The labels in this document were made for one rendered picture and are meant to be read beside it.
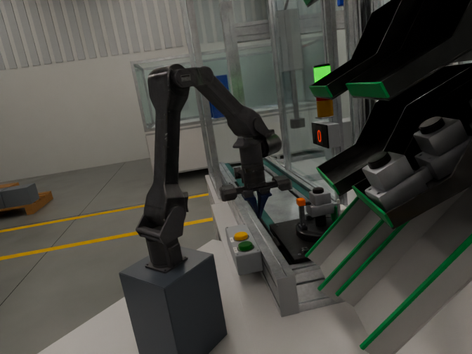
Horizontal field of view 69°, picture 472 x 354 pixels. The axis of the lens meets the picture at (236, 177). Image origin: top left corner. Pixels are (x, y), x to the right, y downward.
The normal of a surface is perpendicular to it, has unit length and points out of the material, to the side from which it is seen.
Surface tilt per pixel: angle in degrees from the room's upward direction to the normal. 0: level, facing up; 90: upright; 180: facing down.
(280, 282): 90
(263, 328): 0
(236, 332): 0
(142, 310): 90
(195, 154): 90
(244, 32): 90
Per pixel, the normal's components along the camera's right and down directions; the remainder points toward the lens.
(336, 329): -0.14, -0.96
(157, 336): -0.59, 0.28
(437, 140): 0.00, 0.25
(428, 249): -0.80, -0.59
